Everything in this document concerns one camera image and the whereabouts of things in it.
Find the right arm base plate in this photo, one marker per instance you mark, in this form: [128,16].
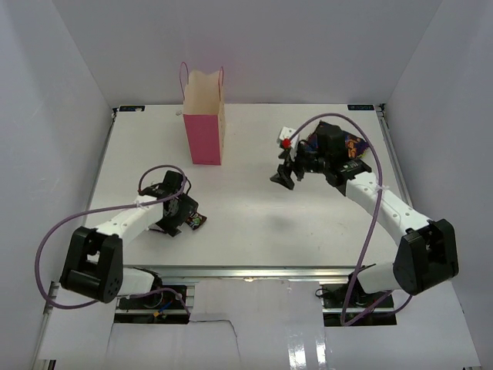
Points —
[332,298]

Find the pink paper gift bag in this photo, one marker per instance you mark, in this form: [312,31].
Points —
[203,114]

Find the brown M&M's chocolate packet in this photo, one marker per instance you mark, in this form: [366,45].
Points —
[196,220]

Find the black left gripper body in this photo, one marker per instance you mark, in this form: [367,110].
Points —
[184,207]

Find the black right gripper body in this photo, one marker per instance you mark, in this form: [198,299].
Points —
[313,161]

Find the purple nut snack bag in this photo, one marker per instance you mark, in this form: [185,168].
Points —
[330,140]

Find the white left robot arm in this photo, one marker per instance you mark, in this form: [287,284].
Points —
[94,263]

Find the black corner label right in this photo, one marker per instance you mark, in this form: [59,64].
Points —
[360,107]

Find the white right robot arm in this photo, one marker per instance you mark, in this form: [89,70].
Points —
[426,249]

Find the aluminium table edge rail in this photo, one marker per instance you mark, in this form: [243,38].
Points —
[250,271]

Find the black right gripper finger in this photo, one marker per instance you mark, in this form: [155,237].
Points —
[298,168]
[283,175]

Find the black corner label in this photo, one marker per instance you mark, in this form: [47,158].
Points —
[131,108]
[360,107]

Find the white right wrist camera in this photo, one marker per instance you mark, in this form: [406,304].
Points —
[287,138]

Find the black corner label left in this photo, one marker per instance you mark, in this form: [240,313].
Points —
[131,108]

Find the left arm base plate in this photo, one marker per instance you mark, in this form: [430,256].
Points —
[163,308]

